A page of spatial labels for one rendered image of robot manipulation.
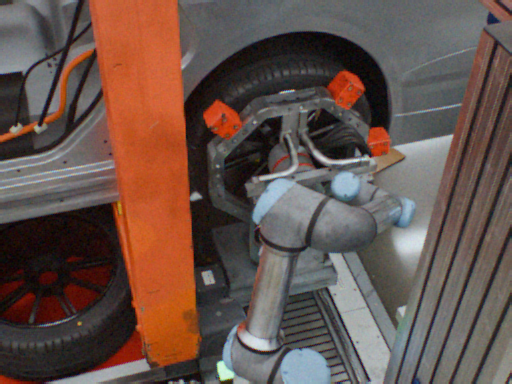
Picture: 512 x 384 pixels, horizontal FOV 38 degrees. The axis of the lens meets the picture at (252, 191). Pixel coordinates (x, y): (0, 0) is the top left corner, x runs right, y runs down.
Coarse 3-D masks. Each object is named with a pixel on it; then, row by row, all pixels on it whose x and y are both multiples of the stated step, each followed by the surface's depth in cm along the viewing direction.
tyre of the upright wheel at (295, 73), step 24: (264, 48) 243; (288, 48) 243; (312, 48) 248; (216, 72) 244; (240, 72) 237; (264, 72) 234; (288, 72) 234; (312, 72) 237; (336, 72) 242; (192, 96) 248; (216, 96) 238; (240, 96) 235; (360, 96) 250; (192, 120) 245; (192, 144) 244; (192, 168) 251
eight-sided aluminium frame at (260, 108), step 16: (272, 96) 234; (288, 96) 235; (304, 96) 237; (320, 96) 235; (240, 112) 236; (256, 112) 231; (272, 112) 232; (288, 112) 234; (336, 112) 240; (352, 112) 245; (368, 128) 249; (208, 144) 241; (224, 144) 236; (352, 144) 259; (208, 160) 245; (208, 176) 250; (208, 192) 257; (224, 192) 258; (224, 208) 256; (240, 208) 259
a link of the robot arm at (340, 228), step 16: (384, 192) 194; (336, 208) 157; (352, 208) 160; (368, 208) 171; (384, 208) 178; (400, 208) 189; (320, 224) 156; (336, 224) 156; (352, 224) 157; (368, 224) 161; (384, 224) 175; (400, 224) 192; (320, 240) 157; (336, 240) 157; (352, 240) 158; (368, 240) 162
